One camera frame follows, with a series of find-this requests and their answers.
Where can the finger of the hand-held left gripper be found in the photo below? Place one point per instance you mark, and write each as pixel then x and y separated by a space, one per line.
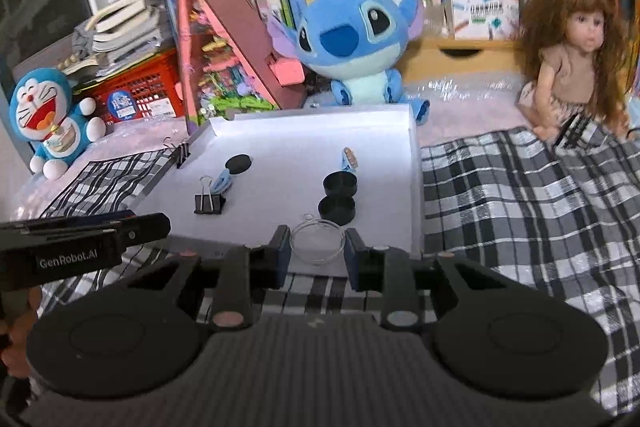
pixel 147 227
pixel 75 223

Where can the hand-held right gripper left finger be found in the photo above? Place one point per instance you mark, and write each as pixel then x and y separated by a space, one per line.
pixel 284 253

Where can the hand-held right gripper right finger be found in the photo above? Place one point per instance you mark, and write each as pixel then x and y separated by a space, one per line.
pixel 351 257

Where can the clear round dish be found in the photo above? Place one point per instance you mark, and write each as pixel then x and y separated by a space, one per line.
pixel 317 243

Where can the white cardboard box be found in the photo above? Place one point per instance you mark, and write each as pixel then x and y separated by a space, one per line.
pixel 280 147

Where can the person's left hand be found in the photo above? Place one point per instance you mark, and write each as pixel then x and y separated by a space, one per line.
pixel 22 342

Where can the black round container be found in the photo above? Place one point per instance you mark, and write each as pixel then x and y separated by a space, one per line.
pixel 340 183
pixel 336 208

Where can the black binder clip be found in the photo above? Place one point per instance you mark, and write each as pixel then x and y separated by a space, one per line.
pixel 181 153
pixel 208 203

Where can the blue plastic clip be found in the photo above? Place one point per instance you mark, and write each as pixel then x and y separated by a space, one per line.
pixel 222 181

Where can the blue beige clip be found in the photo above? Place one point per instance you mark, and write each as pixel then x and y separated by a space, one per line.
pixel 348 158

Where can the black flat round lid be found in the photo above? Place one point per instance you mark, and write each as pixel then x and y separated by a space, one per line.
pixel 239 164

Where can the blue robot cat plush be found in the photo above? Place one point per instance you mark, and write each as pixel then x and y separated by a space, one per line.
pixel 50 117

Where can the red plastic crate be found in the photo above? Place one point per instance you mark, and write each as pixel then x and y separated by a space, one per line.
pixel 155 82

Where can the black white plaid blanket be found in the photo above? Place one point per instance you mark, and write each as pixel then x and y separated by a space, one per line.
pixel 500 207

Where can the grey cloth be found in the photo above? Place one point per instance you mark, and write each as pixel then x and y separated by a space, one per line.
pixel 85 42

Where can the stack of paperback books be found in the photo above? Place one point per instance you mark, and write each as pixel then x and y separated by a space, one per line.
pixel 125 32

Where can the blue alien plush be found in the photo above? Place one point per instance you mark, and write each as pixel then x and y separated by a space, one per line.
pixel 350 42

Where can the pink triangular miniature house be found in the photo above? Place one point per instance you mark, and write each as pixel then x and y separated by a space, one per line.
pixel 240 32

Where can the wooden drawer box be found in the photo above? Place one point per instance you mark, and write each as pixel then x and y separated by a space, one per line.
pixel 460 57

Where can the white printed box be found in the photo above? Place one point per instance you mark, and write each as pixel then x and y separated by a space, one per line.
pixel 482 9

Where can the brown-haired doll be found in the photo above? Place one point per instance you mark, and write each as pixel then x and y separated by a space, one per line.
pixel 575 37

